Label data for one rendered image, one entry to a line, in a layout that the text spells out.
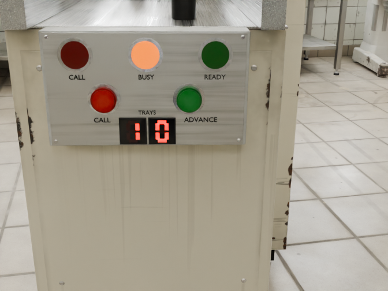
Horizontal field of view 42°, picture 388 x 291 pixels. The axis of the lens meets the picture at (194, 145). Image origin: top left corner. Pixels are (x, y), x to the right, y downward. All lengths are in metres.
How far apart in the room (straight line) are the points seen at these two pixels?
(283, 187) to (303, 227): 0.43
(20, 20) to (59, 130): 0.13
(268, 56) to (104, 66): 0.20
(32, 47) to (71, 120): 0.10
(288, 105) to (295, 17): 0.23
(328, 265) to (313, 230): 0.22
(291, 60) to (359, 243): 0.75
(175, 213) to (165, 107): 0.16
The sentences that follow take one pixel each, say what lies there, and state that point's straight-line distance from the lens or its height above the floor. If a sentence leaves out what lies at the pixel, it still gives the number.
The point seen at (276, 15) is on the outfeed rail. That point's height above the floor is 0.86.
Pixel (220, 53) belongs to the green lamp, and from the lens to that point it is 0.59.
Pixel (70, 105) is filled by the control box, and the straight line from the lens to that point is 0.62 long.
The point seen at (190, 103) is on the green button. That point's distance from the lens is 0.60.
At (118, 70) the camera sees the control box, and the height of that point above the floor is 0.79.
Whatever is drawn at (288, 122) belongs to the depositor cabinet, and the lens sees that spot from 1.41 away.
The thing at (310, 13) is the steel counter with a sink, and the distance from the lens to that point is 4.70.
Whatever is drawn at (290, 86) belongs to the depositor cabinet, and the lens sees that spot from 1.38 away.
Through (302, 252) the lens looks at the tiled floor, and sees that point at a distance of 1.75.
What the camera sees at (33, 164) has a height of 0.66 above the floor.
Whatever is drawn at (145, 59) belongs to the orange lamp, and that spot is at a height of 0.81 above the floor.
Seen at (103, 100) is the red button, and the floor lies 0.76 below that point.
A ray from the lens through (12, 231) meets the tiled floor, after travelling 1.92.
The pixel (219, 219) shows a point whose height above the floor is 0.58.
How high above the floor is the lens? 0.93
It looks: 21 degrees down
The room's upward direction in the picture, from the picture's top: straight up
